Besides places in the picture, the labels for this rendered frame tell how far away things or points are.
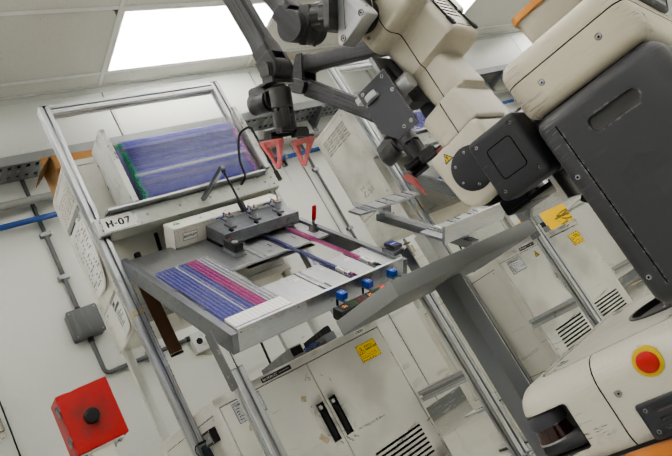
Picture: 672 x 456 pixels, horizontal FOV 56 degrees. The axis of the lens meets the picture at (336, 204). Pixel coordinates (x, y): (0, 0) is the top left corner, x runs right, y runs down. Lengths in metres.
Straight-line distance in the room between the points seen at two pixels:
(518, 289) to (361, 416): 1.03
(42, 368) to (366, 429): 2.00
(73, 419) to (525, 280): 1.98
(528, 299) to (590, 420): 1.71
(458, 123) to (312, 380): 1.08
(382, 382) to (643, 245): 1.33
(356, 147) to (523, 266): 1.05
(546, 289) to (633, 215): 1.89
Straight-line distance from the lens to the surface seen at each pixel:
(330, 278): 2.06
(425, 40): 1.55
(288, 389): 2.14
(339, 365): 2.25
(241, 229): 2.35
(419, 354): 4.58
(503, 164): 1.32
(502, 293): 2.96
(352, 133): 3.35
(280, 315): 1.84
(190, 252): 2.35
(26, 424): 3.63
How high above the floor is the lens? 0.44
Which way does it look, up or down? 15 degrees up
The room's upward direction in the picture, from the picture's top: 30 degrees counter-clockwise
